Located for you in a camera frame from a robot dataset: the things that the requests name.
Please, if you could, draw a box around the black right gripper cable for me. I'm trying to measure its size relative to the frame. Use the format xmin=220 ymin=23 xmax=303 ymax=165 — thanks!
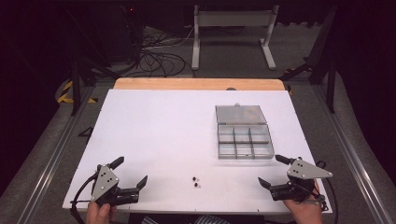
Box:
xmin=315 ymin=160 xmax=339 ymax=224

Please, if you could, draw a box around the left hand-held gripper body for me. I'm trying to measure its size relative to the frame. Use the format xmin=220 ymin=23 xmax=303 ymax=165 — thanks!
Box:
xmin=91 ymin=163 xmax=140 ymax=207

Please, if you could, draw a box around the black metal stand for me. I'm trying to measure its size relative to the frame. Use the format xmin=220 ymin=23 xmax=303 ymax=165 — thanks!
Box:
xmin=278 ymin=4 xmax=340 ymax=115
xmin=64 ymin=8 xmax=120 ymax=117

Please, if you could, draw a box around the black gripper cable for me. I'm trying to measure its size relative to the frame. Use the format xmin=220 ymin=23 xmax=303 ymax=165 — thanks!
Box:
xmin=69 ymin=173 xmax=101 ymax=224
xmin=315 ymin=160 xmax=339 ymax=224

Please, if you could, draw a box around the white table cover board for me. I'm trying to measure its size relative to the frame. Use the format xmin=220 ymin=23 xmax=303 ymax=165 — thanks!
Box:
xmin=62 ymin=89 xmax=333 ymax=216

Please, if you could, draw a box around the grey metal floor rail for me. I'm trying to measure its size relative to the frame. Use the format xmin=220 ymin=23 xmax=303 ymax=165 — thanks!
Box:
xmin=312 ymin=83 xmax=390 ymax=224
xmin=15 ymin=86 xmax=96 ymax=224

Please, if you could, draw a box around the clear plastic compartment box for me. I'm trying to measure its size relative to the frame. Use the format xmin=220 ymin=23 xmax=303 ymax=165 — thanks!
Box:
xmin=215 ymin=103 xmax=276 ymax=161

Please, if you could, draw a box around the yellow black floor tape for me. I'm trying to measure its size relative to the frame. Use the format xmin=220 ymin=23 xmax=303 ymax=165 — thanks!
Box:
xmin=56 ymin=79 xmax=99 ymax=105

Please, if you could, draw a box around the wooden table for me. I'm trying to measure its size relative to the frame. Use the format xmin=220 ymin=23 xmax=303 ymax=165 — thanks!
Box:
xmin=113 ymin=77 xmax=286 ymax=91

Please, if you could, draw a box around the person's right hand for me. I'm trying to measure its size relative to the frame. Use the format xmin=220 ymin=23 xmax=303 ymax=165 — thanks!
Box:
xmin=282 ymin=179 xmax=325 ymax=224

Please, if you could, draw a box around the white metal stand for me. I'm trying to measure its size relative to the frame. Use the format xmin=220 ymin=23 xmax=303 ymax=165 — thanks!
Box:
xmin=191 ymin=4 xmax=280 ymax=71

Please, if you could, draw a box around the person's left hand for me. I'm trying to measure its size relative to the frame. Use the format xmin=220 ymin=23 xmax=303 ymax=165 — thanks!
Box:
xmin=86 ymin=201 xmax=118 ymax=224

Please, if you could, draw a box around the black triangular bracket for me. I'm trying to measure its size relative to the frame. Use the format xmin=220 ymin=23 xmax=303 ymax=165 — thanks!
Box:
xmin=78 ymin=125 xmax=94 ymax=138

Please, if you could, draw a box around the dark equipment cabinet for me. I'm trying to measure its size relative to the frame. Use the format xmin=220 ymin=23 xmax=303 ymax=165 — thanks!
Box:
xmin=92 ymin=3 xmax=147 ymax=64

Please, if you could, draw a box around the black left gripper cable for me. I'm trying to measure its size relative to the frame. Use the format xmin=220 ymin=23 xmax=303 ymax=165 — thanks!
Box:
xmin=69 ymin=173 xmax=101 ymax=224

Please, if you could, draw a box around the tangle of black cables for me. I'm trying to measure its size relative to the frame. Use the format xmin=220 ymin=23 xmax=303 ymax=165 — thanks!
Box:
xmin=134 ymin=26 xmax=196 ymax=78

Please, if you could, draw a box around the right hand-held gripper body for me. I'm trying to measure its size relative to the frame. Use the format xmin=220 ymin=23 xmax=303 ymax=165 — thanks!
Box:
xmin=270 ymin=157 xmax=333 ymax=202

